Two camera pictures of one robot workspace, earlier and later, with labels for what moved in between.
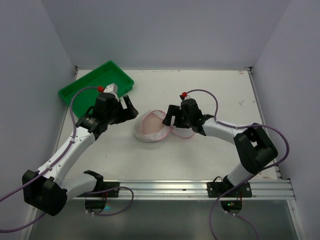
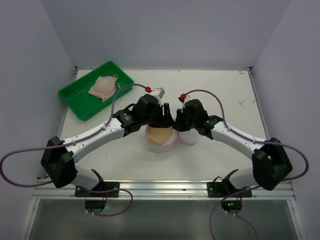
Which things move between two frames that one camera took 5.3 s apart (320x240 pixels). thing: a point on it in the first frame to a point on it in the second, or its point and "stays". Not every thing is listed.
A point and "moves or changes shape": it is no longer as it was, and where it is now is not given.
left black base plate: [95, 206] stays
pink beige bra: [151, 124] moves or changes shape
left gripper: [122, 110] to [161, 119]
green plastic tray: [109, 73] stays
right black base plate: [214, 189] stays
